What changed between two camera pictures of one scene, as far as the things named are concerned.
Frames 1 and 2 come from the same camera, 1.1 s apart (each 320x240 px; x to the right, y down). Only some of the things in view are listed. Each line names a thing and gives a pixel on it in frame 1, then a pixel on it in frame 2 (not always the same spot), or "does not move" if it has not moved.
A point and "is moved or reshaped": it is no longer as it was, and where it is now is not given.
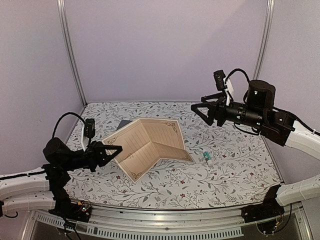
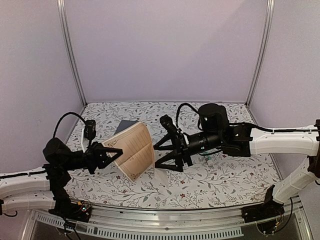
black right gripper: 218,106 to 181,152
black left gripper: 93,157 does not move
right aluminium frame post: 265,39 does not move
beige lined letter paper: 145,141 is moved or reshaped
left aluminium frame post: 61,4 does not move
